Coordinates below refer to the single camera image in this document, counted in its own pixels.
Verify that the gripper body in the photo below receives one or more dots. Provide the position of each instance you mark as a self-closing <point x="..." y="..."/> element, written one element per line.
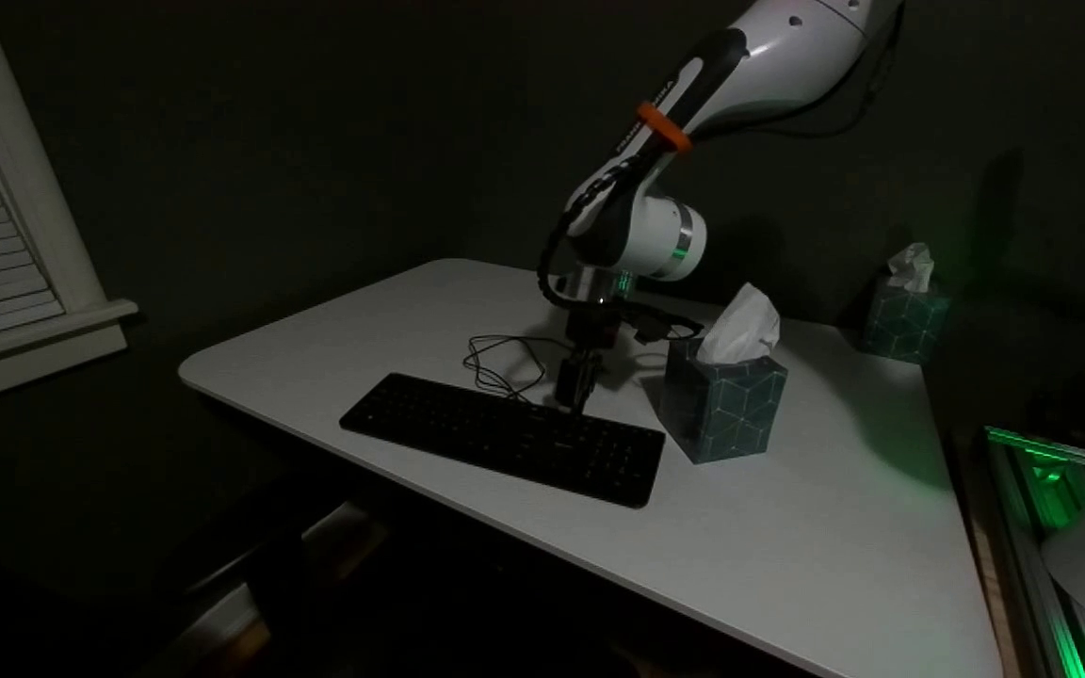
<point x="590" y="330"/>

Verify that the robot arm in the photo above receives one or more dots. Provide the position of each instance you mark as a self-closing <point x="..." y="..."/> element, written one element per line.
<point x="769" y="52"/>

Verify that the black keyboard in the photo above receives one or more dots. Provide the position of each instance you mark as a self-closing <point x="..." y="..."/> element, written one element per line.
<point x="505" y="435"/>

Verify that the teal patterned tissue box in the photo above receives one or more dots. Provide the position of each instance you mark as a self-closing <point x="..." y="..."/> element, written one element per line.
<point x="726" y="395"/>
<point x="904" y="315"/>

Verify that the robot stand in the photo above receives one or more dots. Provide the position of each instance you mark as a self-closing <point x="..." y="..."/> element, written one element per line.
<point x="1032" y="556"/>

